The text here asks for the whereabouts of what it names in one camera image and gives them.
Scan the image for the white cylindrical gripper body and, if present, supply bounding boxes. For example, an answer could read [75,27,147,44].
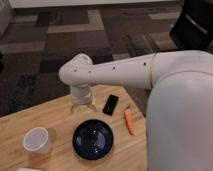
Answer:
[70,84,93,105]

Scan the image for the dark blue ceramic bowl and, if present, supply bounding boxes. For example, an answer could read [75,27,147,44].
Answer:
[72,119,114,160]

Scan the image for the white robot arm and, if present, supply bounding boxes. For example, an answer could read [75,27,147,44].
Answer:
[59,50,213,171]

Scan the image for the black rectangular device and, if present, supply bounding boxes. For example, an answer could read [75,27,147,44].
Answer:
[103,95,119,115]

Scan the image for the orange carrot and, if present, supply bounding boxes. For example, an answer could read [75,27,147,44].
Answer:
[124,109,135,135]

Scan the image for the white plastic cup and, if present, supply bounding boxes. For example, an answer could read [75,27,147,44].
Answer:
[22,127,52,154]

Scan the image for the black chair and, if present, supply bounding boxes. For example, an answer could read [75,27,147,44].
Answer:
[169,0,213,50]

